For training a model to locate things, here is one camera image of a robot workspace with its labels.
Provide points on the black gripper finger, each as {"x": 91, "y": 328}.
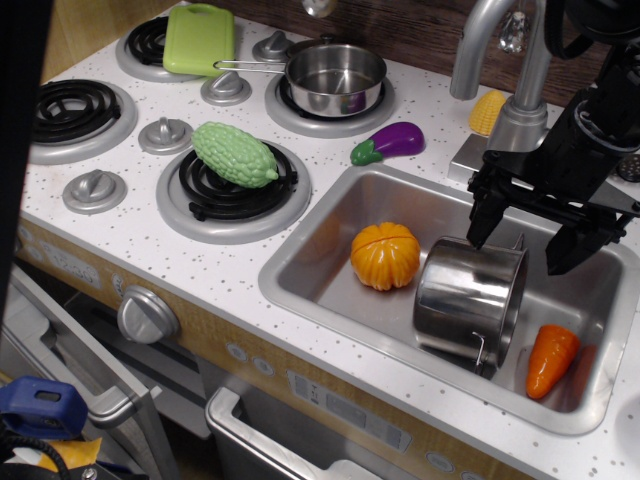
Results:
{"x": 569, "y": 248}
{"x": 486, "y": 214}

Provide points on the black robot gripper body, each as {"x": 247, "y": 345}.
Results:
{"x": 562, "y": 179}

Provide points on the tall stainless steel pot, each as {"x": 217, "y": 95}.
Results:
{"x": 468, "y": 300}

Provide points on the silver toy faucet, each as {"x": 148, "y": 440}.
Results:
{"x": 521, "y": 127}

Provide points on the yellow toy corn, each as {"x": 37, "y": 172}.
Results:
{"x": 485, "y": 112}

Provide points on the orange toy carrot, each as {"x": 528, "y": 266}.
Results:
{"x": 554, "y": 350}

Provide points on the purple toy eggplant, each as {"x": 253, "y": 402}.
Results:
{"x": 395, "y": 140}

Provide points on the orange toy pumpkin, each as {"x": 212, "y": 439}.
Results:
{"x": 385, "y": 256}

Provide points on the clear crystal pendant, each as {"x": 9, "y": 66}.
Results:
{"x": 513, "y": 32}

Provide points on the back right black burner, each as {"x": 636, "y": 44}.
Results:
{"x": 292, "y": 118}

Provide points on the black burner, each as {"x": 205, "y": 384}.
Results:
{"x": 199, "y": 204}
{"x": 78, "y": 119}
{"x": 292, "y": 118}
{"x": 140, "y": 53}

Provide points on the green toy bitter gourd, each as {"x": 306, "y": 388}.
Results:
{"x": 235, "y": 155}

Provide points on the silver stove knob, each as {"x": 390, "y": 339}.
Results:
{"x": 272, "y": 49}
{"x": 226, "y": 90}
{"x": 94, "y": 192}
{"x": 166, "y": 136}

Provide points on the front right black burner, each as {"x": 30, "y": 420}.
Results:
{"x": 199, "y": 204}

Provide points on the green plastic cutting board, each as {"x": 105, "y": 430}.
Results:
{"x": 198, "y": 36}

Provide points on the large silver oven dial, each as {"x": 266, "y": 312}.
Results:
{"x": 144, "y": 318}

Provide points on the back left black burner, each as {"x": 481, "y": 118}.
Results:
{"x": 140, "y": 53}

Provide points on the front left black burner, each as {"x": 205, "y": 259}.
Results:
{"x": 78, "y": 119}

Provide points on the yellow tape piece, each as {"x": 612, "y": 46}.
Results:
{"x": 77, "y": 453}

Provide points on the blue clamp tool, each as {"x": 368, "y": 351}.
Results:
{"x": 43, "y": 409}

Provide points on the black foreground pole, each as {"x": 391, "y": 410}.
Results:
{"x": 24, "y": 35}

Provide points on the steel saucepan with handle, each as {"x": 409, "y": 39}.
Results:
{"x": 329, "y": 80}

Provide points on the silver dishwasher door handle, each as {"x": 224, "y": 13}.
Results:
{"x": 247, "y": 453}

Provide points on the silver oven door handle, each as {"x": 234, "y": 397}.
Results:
{"x": 57, "y": 347}

